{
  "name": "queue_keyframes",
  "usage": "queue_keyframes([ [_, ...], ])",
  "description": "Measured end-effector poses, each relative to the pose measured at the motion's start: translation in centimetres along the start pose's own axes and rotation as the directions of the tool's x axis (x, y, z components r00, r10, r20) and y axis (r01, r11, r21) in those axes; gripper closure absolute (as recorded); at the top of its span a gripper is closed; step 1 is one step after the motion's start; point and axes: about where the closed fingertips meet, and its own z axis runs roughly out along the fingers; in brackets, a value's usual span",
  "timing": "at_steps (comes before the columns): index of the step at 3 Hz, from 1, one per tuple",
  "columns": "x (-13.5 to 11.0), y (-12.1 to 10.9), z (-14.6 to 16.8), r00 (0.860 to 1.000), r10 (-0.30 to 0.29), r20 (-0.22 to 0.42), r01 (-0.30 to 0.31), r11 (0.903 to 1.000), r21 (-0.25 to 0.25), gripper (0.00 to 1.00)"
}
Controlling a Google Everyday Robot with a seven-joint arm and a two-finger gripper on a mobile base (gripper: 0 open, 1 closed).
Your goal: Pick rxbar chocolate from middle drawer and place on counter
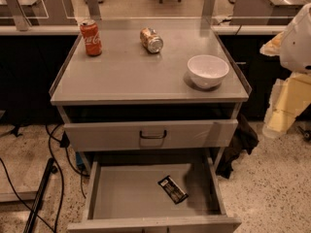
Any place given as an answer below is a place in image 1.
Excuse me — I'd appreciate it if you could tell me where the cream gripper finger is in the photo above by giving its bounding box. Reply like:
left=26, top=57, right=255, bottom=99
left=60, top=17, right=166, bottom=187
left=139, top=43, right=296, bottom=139
left=262, top=72, right=311, bottom=139
left=259, top=32, right=284, bottom=56

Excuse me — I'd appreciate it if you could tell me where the black rxbar chocolate bar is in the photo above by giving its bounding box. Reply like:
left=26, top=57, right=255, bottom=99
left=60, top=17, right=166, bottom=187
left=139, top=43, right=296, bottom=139
left=157, top=176, right=189, bottom=204

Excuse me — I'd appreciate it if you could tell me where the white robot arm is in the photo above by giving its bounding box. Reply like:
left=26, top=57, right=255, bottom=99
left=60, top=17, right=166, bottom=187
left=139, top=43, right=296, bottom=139
left=259, top=4, right=311, bottom=138

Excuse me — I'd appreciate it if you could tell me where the closed grey upper drawer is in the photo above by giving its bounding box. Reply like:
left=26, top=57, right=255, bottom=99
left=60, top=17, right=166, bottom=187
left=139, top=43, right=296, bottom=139
left=64, top=119, right=238, bottom=151

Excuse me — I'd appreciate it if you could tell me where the grey metal drawer cabinet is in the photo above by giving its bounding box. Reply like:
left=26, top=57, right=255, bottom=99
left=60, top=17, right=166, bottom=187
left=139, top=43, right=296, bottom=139
left=48, top=17, right=253, bottom=233

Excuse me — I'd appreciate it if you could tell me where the open grey middle drawer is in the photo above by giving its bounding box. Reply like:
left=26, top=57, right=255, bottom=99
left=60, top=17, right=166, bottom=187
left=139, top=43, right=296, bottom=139
left=68, top=156, right=241, bottom=233

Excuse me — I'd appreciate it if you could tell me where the grey desk back right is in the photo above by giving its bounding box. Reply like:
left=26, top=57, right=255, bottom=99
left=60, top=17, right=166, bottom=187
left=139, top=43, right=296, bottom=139
left=230, top=0, right=311, bottom=25

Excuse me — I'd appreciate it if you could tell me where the grey desk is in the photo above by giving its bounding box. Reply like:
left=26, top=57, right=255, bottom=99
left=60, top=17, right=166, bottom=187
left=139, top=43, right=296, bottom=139
left=0, top=0, right=77, bottom=25
left=230, top=0, right=311, bottom=25

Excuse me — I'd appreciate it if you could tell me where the dark cloth beside cabinet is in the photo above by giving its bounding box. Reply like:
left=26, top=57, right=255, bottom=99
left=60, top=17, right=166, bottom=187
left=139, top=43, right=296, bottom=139
left=216, top=115, right=259, bottom=179

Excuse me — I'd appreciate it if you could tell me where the white ceramic bowl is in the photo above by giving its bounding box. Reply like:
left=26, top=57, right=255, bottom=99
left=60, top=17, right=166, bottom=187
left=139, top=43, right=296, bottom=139
left=188, top=54, right=229, bottom=89

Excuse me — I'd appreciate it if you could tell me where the tipped silver orange can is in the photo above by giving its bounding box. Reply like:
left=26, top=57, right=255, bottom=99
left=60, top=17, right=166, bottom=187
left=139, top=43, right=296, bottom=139
left=140, top=27, right=163, bottom=53

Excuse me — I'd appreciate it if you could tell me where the red coca-cola can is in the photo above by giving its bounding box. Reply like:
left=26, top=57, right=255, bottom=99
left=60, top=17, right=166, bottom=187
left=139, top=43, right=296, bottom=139
left=80, top=19, right=102, bottom=56

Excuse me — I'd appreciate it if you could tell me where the grey desk back left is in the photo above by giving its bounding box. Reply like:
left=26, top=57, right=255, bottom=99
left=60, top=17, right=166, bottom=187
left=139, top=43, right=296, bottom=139
left=0, top=0, right=77, bottom=25

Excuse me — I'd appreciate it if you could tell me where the black bar on floor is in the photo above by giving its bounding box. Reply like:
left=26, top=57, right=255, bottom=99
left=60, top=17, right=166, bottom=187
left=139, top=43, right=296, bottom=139
left=23, top=158, right=54, bottom=233

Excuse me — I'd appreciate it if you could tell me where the black drawer handle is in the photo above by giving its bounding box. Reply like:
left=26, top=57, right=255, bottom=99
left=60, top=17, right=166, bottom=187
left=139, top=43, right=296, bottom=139
left=139, top=130, right=167, bottom=140

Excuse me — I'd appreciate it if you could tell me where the black floor cable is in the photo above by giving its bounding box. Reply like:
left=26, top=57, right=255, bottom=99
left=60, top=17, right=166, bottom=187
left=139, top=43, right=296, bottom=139
left=0, top=123, right=90, bottom=233

